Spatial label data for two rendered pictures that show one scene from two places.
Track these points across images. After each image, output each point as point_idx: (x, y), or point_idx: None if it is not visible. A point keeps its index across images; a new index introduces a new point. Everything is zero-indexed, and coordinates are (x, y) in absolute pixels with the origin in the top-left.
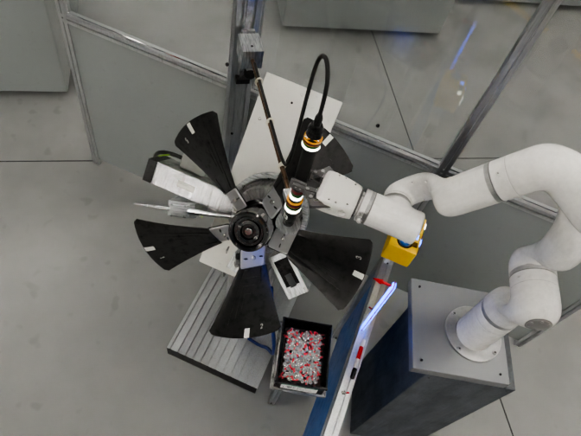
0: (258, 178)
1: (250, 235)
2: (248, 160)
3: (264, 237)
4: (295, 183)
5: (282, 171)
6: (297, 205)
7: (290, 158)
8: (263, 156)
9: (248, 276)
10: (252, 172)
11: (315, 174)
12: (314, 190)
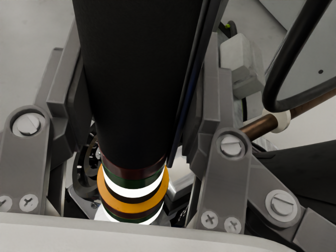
0: (267, 151)
1: (98, 161)
2: (293, 123)
3: (92, 188)
4: (61, 53)
5: (253, 122)
6: (102, 197)
7: (278, 64)
8: (317, 139)
9: (65, 212)
10: (277, 142)
11: (207, 153)
12: (6, 181)
